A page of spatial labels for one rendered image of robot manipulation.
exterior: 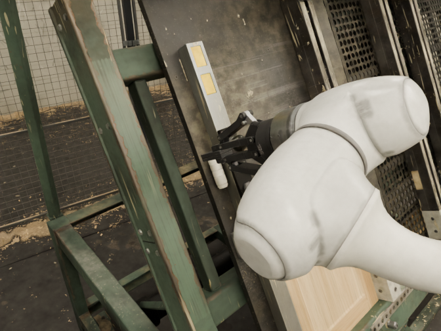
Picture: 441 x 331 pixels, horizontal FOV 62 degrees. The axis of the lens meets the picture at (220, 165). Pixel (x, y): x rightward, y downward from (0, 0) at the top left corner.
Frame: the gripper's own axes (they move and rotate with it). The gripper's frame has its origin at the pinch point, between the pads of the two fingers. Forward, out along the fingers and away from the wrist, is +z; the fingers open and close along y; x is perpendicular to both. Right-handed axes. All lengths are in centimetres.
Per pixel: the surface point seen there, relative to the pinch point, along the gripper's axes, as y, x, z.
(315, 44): -18, 54, 8
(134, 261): 67, 37, 193
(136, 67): -24.9, -0.2, 18.9
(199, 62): -21.2, 12.7, 11.4
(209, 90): -14.0, 12.7, 11.4
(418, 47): -7, 122, 10
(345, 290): 57, 39, 14
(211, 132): -4.0, 10.5, 13.7
